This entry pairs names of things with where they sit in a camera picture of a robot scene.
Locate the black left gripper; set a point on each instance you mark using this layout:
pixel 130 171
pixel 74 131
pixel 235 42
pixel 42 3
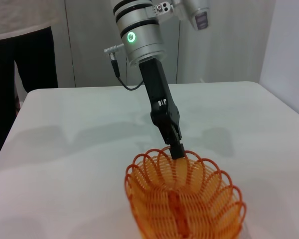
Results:
pixel 155 82

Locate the orange woven plastic basket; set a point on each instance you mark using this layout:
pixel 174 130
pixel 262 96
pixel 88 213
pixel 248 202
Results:
pixel 164 199

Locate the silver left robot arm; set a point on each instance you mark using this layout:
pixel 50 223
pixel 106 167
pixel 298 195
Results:
pixel 144 44

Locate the person in black trousers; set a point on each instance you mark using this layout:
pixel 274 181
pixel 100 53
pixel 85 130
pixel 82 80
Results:
pixel 37 62

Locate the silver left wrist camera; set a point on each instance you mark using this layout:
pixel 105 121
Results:
pixel 196 12

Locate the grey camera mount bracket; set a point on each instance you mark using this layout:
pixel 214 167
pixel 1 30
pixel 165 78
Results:
pixel 162 7

